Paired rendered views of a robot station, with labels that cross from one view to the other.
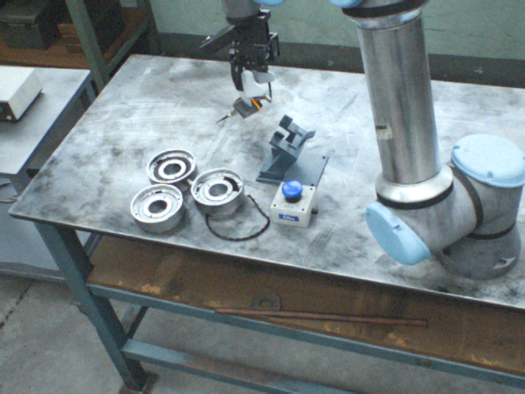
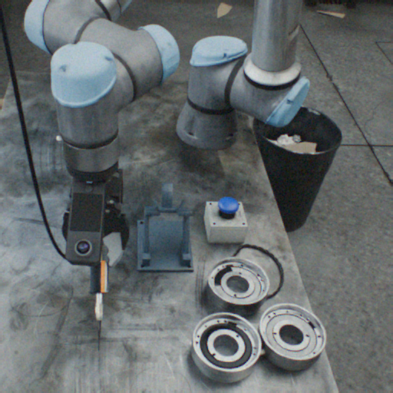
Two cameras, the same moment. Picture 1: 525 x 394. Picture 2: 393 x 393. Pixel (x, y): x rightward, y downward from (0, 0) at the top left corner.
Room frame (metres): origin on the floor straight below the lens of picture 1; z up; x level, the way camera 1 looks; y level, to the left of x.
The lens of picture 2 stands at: (1.43, 0.54, 1.56)
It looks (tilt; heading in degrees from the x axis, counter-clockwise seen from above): 40 degrees down; 233
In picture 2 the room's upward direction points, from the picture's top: 8 degrees clockwise
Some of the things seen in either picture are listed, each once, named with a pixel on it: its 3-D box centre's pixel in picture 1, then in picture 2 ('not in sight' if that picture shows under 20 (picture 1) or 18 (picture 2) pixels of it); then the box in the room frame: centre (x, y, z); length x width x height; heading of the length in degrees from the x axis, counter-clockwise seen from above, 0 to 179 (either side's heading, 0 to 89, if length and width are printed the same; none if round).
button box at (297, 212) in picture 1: (296, 204); (225, 219); (0.89, -0.06, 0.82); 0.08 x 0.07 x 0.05; 64
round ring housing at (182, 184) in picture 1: (173, 171); (225, 348); (1.05, 0.18, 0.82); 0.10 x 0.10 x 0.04
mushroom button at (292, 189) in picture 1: (293, 194); (227, 212); (0.89, -0.06, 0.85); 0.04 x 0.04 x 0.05
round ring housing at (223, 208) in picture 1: (218, 193); (236, 287); (0.96, 0.09, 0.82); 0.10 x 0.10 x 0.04
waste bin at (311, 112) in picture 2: not in sight; (285, 171); (0.05, -0.70, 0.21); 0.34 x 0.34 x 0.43
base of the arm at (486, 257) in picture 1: (478, 227); (209, 113); (0.73, -0.36, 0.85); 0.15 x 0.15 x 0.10
